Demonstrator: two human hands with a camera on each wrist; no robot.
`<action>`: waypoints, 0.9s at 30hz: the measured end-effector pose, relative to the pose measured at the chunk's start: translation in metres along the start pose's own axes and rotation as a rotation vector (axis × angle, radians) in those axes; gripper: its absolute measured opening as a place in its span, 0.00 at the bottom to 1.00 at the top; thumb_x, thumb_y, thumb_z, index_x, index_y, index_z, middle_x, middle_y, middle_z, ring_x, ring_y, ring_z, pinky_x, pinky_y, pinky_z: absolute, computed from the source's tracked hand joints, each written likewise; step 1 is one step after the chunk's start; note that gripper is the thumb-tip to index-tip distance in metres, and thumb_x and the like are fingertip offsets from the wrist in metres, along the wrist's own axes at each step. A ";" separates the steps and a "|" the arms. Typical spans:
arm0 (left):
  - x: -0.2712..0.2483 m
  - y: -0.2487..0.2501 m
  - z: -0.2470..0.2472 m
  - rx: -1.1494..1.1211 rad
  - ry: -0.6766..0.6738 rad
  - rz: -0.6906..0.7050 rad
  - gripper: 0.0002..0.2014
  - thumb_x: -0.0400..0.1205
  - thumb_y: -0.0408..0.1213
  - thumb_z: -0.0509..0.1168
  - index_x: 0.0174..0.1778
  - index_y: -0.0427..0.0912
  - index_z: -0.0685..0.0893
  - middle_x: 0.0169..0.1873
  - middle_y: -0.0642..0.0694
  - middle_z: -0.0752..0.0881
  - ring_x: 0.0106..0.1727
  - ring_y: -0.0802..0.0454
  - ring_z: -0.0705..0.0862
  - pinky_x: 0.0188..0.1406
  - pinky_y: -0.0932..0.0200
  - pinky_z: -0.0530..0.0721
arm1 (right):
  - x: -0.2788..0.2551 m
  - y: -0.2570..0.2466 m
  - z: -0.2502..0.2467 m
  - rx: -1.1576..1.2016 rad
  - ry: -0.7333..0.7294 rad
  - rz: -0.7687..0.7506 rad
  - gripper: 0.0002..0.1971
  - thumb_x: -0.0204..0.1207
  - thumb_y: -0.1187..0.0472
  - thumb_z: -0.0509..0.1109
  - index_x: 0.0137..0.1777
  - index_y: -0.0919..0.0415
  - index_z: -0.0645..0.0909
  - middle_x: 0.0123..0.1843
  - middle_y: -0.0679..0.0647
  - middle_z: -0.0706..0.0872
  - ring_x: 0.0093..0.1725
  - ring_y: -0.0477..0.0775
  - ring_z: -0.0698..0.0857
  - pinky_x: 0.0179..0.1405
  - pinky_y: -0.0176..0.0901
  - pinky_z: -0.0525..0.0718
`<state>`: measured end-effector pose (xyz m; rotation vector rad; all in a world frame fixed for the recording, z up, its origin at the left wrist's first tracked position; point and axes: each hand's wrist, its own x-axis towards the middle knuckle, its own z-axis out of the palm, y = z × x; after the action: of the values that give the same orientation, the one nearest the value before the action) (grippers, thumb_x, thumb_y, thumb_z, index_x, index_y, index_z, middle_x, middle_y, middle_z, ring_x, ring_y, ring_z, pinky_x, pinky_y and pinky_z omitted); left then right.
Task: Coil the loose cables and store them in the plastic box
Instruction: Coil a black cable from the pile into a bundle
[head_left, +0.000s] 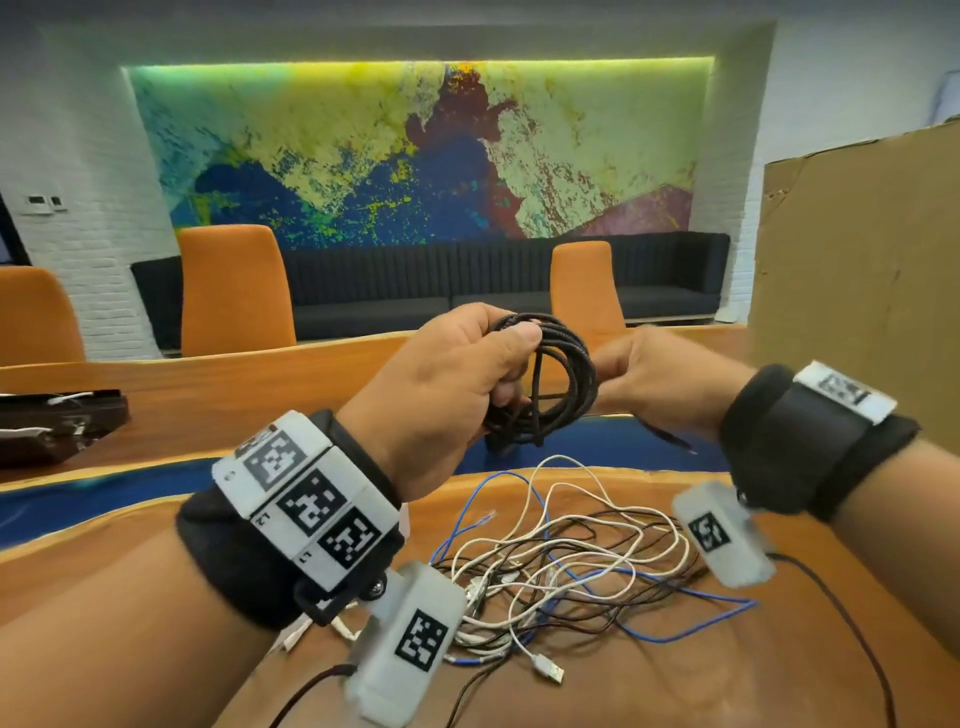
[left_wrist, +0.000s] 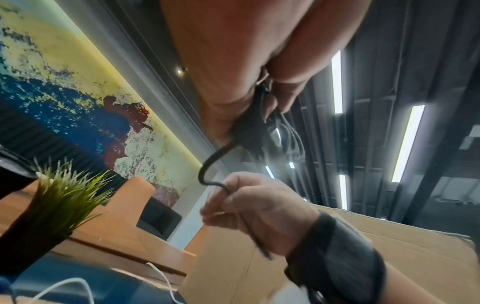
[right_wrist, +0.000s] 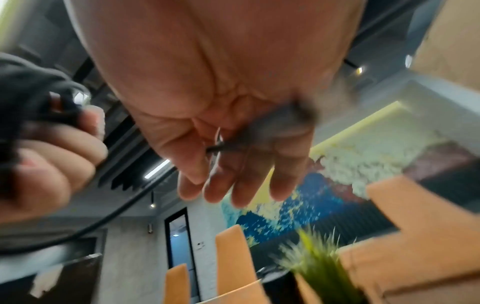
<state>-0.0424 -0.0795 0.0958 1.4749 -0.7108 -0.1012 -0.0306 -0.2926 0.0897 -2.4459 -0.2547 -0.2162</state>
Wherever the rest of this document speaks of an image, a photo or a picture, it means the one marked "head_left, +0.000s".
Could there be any person's left hand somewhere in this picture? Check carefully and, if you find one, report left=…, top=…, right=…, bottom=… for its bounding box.
left=335, top=302, right=543, bottom=504

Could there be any person's right hand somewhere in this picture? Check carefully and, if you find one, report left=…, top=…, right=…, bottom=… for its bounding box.
left=588, top=326, right=757, bottom=444

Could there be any black braided cable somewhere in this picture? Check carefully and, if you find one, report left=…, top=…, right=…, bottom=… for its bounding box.
left=479, top=311, right=699, bottom=455

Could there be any tangle of mixed cables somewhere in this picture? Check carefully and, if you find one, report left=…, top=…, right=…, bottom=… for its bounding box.
left=284, top=453, right=760, bottom=728

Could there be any person's left forearm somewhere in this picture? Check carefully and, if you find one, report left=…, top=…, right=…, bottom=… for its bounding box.
left=0, top=524, right=361, bottom=728

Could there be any black sofa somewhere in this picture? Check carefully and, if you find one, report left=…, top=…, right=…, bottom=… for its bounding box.
left=131, top=230, right=733, bottom=350

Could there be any orange chair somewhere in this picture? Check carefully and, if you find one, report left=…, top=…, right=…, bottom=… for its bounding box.
left=177, top=223, right=298, bottom=359
left=0, top=266, right=88, bottom=369
left=549, top=239, right=628, bottom=335

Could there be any wooden table with blue inlay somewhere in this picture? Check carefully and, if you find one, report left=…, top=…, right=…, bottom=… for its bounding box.
left=0, top=323, right=960, bottom=728

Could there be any dark framed glass door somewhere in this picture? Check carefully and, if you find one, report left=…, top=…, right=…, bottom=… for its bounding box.
left=0, top=191, right=31, bottom=268

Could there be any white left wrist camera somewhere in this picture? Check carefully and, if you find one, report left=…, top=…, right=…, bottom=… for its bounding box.
left=343, top=560, right=468, bottom=728

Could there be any colourful abstract wall painting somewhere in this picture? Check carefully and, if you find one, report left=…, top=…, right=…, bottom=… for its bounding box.
left=123, top=58, right=714, bottom=253

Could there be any black left camera cord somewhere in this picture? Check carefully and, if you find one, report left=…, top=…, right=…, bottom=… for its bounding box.
left=266, top=662, right=360, bottom=728

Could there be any black camera cord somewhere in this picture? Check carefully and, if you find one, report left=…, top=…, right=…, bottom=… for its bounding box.
left=764, top=551, right=898, bottom=728
left=266, top=662, right=360, bottom=728

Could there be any black right camera cord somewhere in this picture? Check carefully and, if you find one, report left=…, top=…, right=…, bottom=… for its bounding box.
left=764, top=551, right=898, bottom=728

